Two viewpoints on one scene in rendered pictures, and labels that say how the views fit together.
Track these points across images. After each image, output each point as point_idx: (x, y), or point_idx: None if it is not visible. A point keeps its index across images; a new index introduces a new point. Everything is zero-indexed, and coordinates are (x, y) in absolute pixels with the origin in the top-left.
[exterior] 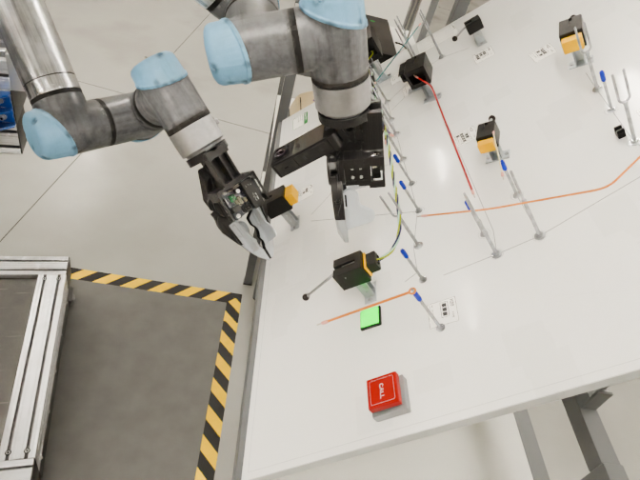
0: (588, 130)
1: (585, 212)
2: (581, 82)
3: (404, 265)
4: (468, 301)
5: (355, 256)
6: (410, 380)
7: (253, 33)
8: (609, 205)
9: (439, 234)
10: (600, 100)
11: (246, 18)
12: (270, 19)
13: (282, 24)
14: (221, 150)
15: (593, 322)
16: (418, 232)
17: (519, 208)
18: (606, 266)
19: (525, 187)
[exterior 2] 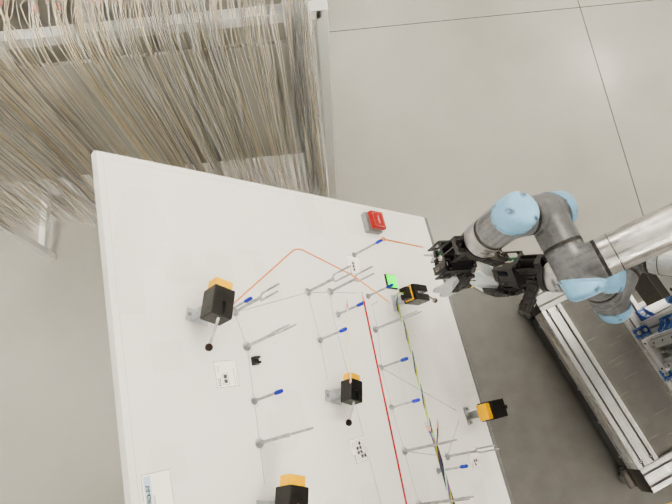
0: (272, 385)
1: (283, 296)
2: (269, 468)
3: (380, 316)
4: (342, 265)
5: (418, 294)
6: (363, 231)
7: (546, 194)
8: (270, 293)
9: (363, 332)
10: (259, 423)
11: (557, 201)
12: (543, 200)
13: (535, 198)
14: (536, 261)
15: (286, 218)
16: (377, 342)
17: (318, 326)
18: (277, 248)
19: (315, 345)
